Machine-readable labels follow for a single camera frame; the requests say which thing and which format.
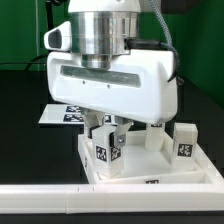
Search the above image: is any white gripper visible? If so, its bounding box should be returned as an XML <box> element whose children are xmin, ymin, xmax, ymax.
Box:
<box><xmin>47</xmin><ymin>50</ymin><xmax>177</xmax><ymax>148</ymax></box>

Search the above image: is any white square tabletop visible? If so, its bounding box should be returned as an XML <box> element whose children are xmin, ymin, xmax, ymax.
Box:
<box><xmin>78</xmin><ymin>131</ymin><xmax>216</xmax><ymax>184</ymax></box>

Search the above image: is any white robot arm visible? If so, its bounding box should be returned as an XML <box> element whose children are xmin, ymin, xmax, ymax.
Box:
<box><xmin>44</xmin><ymin>0</ymin><xmax>178</xmax><ymax>148</ymax></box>

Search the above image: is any white L-shaped obstacle fence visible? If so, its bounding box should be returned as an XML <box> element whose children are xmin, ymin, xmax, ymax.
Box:
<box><xmin>0</xmin><ymin>137</ymin><xmax>224</xmax><ymax>215</ymax></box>

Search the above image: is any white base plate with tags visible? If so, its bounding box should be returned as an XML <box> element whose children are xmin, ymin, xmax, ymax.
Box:
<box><xmin>38</xmin><ymin>103</ymin><xmax>118</xmax><ymax>126</ymax></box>

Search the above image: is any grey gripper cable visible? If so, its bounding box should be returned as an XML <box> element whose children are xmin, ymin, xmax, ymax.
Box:
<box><xmin>126</xmin><ymin>0</ymin><xmax>184</xmax><ymax>86</ymax></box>

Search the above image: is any black cable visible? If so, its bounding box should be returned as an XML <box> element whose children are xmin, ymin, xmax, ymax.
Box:
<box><xmin>0</xmin><ymin>54</ymin><xmax>49</xmax><ymax>72</ymax></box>

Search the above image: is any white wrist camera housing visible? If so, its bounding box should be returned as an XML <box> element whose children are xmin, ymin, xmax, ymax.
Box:
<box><xmin>44</xmin><ymin>21</ymin><xmax>72</xmax><ymax>51</ymax></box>

